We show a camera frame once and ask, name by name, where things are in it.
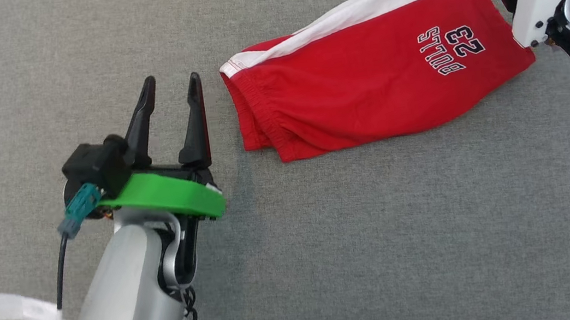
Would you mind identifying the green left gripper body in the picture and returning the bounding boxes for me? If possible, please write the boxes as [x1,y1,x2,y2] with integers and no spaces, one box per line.
[94,158,229,234]

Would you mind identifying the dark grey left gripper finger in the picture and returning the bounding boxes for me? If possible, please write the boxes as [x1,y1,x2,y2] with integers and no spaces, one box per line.
[167,71,213,173]
[115,75,167,170]

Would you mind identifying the red white basketball shorts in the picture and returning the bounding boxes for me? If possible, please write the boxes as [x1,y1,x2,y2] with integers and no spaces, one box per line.
[210,0,546,170]

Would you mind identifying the grey fabric sofa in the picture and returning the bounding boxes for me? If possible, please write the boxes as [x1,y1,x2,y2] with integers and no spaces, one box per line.
[0,0,570,320]

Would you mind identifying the black cable with teal plug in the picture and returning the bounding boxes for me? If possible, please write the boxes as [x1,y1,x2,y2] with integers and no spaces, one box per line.
[37,182,119,320]

